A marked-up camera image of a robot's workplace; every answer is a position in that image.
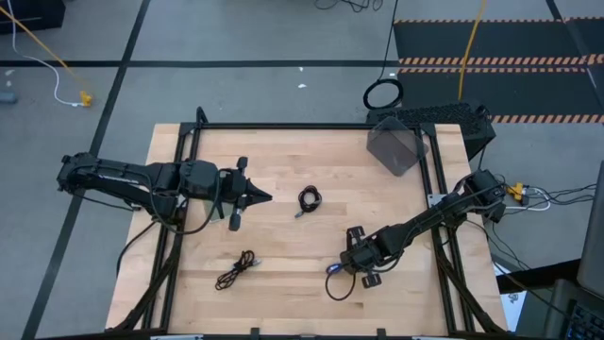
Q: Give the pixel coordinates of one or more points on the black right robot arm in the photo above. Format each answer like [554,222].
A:
[424,222]

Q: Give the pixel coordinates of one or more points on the black keyboard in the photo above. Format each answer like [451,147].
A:
[587,326]

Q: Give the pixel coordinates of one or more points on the black frame clip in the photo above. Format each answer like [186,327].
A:
[381,333]
[255,333]

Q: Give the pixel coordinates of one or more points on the black mat with hazard stripes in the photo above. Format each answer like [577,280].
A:
[519,90]

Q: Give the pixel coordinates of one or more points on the grey monitor back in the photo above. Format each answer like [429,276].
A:
[593,236]

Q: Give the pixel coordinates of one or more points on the black aluminium table frame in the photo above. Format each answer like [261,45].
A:
[307,126]

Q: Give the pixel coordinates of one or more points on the white plastic piece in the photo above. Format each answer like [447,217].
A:
[177,337]
[439,337]

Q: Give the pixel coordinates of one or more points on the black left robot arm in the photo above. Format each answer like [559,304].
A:
[118,172]

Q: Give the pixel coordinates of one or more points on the black equipment case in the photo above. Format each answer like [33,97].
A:
[28,14]

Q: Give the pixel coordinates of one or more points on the grey metal base plate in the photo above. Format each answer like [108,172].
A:
[435,199]

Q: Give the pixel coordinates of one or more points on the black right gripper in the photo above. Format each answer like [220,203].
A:
[365,257]

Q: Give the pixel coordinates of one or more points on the white paper with logo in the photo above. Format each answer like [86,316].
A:
[513,302]

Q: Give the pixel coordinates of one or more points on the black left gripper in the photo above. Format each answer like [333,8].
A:
[233,191]

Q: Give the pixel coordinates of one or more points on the grey translucent bin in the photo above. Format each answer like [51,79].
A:
[396,146]

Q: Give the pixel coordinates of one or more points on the small grey floor object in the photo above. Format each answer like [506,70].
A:
[7,97]

